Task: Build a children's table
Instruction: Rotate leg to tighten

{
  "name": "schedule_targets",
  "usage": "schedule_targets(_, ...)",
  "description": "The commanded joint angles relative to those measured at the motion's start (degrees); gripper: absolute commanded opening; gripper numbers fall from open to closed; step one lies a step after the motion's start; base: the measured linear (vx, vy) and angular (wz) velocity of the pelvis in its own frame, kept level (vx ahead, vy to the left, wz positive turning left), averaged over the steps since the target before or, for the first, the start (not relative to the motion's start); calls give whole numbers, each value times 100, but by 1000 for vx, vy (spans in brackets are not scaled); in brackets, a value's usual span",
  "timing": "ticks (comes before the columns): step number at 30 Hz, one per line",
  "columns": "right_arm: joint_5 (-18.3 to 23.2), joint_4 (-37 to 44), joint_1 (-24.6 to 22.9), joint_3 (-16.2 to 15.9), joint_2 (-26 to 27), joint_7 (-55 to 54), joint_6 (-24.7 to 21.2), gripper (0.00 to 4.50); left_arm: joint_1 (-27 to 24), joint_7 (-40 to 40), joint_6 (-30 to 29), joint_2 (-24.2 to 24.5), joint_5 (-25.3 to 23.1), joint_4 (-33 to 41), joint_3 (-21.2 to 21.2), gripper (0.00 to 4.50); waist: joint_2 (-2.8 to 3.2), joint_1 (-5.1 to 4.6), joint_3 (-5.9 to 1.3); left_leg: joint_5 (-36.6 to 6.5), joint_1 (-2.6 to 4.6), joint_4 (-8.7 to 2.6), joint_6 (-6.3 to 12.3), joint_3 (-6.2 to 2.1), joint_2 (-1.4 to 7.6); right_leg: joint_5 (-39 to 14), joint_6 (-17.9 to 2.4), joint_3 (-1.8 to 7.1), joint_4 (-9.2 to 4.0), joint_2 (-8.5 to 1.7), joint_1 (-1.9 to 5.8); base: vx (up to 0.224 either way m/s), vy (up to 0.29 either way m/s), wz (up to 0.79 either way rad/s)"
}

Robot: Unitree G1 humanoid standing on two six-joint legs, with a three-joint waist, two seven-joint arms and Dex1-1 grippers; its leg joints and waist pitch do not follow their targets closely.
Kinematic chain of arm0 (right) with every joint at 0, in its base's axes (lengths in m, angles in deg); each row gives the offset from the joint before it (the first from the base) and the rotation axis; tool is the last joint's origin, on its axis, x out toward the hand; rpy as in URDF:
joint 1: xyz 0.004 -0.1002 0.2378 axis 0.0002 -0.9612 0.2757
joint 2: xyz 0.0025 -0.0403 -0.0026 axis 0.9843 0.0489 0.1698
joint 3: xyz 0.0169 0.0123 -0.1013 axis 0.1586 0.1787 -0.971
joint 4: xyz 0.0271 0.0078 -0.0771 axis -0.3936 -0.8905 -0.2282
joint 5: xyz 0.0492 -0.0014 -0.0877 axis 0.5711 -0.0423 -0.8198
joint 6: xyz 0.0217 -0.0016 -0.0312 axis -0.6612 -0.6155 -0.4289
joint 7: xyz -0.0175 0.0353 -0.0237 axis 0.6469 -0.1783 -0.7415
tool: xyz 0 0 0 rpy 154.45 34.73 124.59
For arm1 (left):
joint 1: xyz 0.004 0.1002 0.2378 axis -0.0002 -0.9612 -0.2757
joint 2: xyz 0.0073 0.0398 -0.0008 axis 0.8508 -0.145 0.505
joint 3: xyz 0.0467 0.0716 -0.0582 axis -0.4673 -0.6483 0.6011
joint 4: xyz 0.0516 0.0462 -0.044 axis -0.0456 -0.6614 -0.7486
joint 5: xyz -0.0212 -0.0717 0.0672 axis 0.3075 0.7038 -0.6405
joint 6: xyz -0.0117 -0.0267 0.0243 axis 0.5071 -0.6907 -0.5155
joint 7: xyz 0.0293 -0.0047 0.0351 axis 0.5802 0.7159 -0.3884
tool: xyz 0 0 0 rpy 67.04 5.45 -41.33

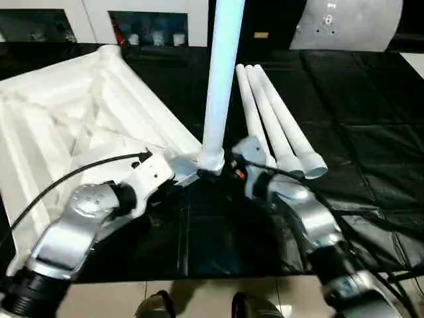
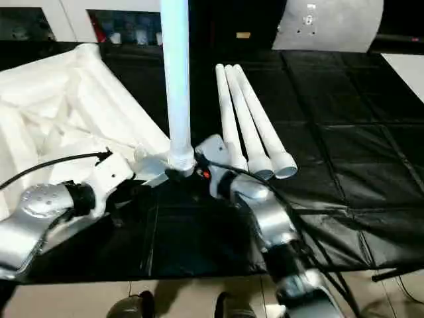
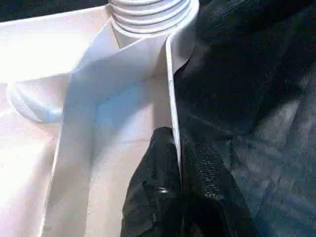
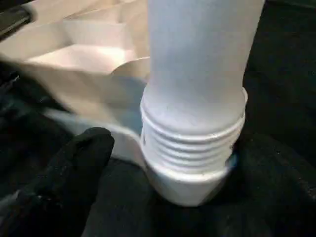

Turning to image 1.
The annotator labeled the black left wrist camera cable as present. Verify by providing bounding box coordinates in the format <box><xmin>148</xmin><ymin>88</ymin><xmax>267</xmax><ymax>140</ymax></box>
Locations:
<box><xmin>0</xmin><ymin>150</ymin><xmax>152</xmax><ymax>246</ymax></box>

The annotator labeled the white plastic table top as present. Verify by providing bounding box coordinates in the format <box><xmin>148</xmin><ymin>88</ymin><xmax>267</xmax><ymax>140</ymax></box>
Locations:
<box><xmin>0</xmin><ymin>44</ymin><xmax>227</xmax><ymax>276</ymax></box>

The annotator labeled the white plastic table leg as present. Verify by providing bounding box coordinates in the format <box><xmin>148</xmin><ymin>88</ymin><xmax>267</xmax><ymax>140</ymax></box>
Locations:
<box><xmin>252</xmin><ymin>64</ymin><xmax>329</xmax><ymax>181</ymax></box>
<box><xmin>235</xmin><ymin>64</ymin><xmax>276</xmax><ymax>170</ymax></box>
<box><xmin>244</xmin><ymin>64</ymin><xmax>305</xmax><ymax>176</ymax></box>
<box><xmin>196</xmin><ymin>0</ymin><xmax>248</xmax><ymax>179</ymax></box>

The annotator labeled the dark left robot foot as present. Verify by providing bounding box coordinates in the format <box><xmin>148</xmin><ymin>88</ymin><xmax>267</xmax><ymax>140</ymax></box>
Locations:
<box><xmin>134</xmin><ymin>290</ymin><xmax>177</xmax><ymax>318</ymax></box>

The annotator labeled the dark robot foot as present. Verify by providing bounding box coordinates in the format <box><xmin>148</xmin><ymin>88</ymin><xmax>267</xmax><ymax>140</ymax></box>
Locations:
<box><xmin>134</xmin><ymin>290</ymin><xmax>177</xmax><ymax>318</ymax></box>
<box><xmin>231</xmin><ymin>291</ymin><xmax>283</xmax><ymax>318</ymax></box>

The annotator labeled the white curved plastic panel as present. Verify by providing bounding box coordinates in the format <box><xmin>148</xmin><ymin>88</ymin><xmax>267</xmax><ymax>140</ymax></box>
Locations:
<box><xmin>290</xmin><ymin>0</ymin><xmax>404</xmax><ymax>53</ymax></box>

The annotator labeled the white flat board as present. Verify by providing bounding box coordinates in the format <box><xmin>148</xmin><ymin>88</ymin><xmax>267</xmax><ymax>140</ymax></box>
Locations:
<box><xmin>401</xmin><ymin>52</ymin><xmax>424</xmax><ymax>80</ymax></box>

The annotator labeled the dark right robot foot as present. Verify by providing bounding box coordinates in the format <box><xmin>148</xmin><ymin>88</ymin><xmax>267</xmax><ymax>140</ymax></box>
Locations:
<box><xmin>231</xmin><ymin>291</ymin><xmax>283</xmax><ymax>318</ymax></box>

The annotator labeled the white glass-door cabinet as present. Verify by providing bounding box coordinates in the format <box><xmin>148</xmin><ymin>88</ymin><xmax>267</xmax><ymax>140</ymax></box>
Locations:
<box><xmin>0</xmin><ymin>0</ymin><xmax>210</xmax><ymax>48</ymax></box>

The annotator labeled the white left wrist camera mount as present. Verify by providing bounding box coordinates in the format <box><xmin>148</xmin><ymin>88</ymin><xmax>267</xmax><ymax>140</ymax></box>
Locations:
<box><xmin>127</xmin><ymin>150</ymin><xmax>176</xmax><ymax>220</ymax></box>

